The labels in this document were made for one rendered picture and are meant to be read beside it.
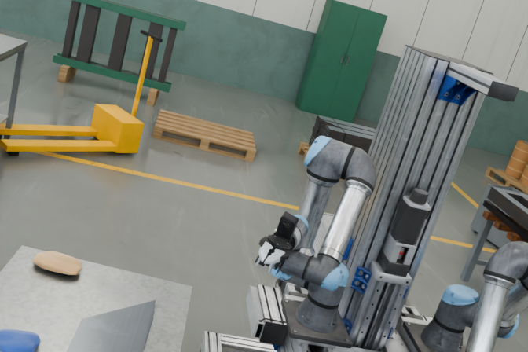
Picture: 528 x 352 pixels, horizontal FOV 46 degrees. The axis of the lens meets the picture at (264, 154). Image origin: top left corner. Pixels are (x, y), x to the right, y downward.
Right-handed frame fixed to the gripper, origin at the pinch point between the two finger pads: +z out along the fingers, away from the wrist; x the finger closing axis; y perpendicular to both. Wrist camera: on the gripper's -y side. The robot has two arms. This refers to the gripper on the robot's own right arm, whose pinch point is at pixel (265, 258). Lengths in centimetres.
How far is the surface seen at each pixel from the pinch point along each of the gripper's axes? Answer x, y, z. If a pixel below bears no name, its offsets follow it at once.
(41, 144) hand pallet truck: 273, 174, -324
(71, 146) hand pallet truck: 256, 172, -345
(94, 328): 35, 43, 5
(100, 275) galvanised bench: 51, 48, -24
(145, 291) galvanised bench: 35, 46, -26
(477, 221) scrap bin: -125, 119, -579
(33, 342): 43, 44, 21
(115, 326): 31, 43, 1
